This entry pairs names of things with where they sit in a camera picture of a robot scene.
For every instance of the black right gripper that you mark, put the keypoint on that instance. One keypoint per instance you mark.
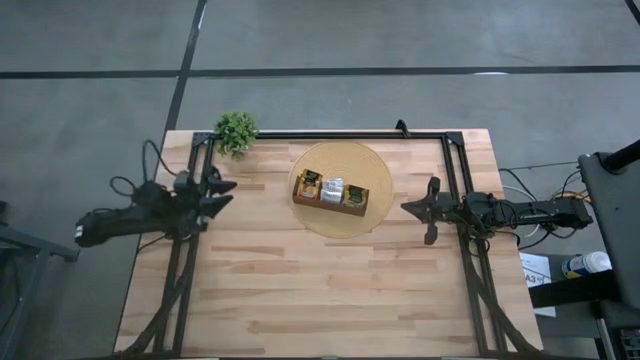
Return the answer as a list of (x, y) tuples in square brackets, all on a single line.
[(452, 210)]

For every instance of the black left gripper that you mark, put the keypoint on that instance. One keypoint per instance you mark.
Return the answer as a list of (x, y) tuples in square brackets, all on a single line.
[(192, 197)]

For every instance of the green tea bag packet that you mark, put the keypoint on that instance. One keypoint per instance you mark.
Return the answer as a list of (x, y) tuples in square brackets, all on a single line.
[(356, 196)]

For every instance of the red orange tea bag packet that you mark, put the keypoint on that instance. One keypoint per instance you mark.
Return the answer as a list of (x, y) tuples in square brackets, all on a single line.
[(309, 186)]

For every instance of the brown wooden tea box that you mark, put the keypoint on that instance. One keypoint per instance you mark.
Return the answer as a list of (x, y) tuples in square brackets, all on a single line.
[(325, 206)]

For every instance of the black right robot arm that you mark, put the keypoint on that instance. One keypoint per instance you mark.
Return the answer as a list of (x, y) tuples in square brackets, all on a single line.
[(530, 214)]

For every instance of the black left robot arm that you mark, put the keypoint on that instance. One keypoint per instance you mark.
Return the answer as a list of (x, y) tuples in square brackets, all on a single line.
[(130, 217)]

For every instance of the green plant in white pot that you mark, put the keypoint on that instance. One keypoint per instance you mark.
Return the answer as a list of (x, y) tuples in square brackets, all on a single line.
[(235, 134)]

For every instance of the round woven straw placemat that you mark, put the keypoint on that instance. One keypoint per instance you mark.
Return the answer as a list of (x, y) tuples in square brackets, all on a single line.
[(345, 155)]

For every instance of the white paper sheet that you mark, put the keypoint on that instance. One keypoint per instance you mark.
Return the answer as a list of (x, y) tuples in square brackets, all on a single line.
[(535, 262)]

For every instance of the black cart leg bar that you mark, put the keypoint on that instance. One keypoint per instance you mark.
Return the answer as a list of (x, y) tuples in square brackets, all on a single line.
[(570, 292)]

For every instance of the white bottle blue label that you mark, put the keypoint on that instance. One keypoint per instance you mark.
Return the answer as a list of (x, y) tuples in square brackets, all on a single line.
[(585, 265)]

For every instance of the dark metal side table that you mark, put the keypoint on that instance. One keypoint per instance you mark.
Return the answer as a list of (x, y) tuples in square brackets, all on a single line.
[(60, 252)]

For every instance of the grey equipment cart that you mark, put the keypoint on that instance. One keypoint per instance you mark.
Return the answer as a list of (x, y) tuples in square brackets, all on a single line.
[(615, 225)]

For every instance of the black metal pole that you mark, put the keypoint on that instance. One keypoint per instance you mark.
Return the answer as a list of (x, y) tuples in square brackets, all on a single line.
[(622, 156)]

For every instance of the blue screen device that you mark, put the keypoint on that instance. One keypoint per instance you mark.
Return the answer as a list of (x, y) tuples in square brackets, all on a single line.
[(631, 345)]

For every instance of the small black bracket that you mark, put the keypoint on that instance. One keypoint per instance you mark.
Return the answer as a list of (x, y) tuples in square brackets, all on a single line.
[(401, 129)]

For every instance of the black aluminium rig frame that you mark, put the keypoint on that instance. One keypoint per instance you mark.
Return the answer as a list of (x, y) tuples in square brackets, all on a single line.
[(350, 135)]

